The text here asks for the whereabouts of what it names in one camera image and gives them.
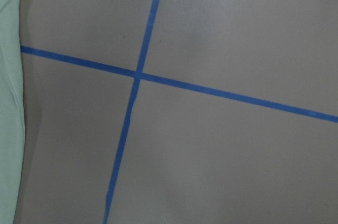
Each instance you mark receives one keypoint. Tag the green long sleeve shirt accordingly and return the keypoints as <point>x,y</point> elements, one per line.
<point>12,109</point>

